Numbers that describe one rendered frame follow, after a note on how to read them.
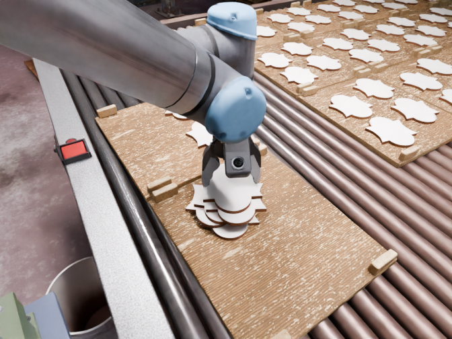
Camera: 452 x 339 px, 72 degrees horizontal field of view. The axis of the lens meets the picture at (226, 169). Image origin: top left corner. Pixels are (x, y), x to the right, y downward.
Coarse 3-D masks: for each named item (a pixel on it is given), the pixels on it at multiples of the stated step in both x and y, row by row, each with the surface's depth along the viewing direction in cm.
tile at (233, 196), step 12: (216, 180) 69; (228, 180) 69; (240, 180) 69; (252, 180) 69; (216, 192) 66; (228, 192) 66; (240, 192) 66; (252, 192) 66; (216, 204) 65; (228, 204) 64; (240, 204) 64
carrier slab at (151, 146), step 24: (96, 120) 97; (120, 120) 96; (144, 120) 96; (168, 120) 96; (192, 120) 96; (120, 144) 88; (144, 144) 88; (168, 144) 88; (192, 144) 88; (144, 168) 80; (168, 168) 80; (192, 168) 80; (144, 192) 74
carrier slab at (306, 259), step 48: (192, 192) 74; (288, 192) 74; (192, 240) 64; (240, 240) 64; (288, 240) 64; (336, 240) 64; (240, 288) 57; (288, 288) 57; (336, 288) 57; (240, 336) 51
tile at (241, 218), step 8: (256, 184) 70; (256, 200) 66; (208, 208) 65; (216, 208) 65; (248, 208) 65; (256, 208) 65; (264, 208) 65; (224, 216) 63; (232, 216) 63; (240, 216) 63; (248, 216) 63; (232, 224) 62; (240, 224) 62
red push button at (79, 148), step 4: (72, 144) 89; (76, 144) 89; (80, 144) 89; (64, 148) 88; (68, 148) 88; (72, 148) 88; (76, 148) 88; (80, 148) 88; (84, 148) 88; (64, 152) 86; (68, 152) 86; (72, 152) 86; (76, 152) 86; (80, 152) 86; (84, 152) 86; (64, 156) 85; (68, 156) 85; (72, 156) 85
